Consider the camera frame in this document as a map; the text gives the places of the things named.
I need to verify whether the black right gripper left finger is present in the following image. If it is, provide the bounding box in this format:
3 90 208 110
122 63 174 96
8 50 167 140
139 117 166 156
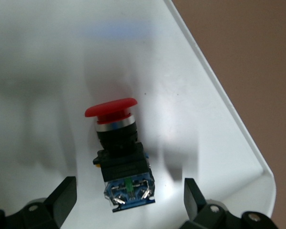
0 176 77 229

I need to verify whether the white cabinet drawer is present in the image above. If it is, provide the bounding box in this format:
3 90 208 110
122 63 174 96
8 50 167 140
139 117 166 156
0 0 276 229

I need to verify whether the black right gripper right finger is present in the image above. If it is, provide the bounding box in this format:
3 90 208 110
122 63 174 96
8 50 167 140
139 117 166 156
181 178 279 229

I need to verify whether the red mushroom push button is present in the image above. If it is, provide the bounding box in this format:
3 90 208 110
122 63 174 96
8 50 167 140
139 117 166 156
84 97 156 213

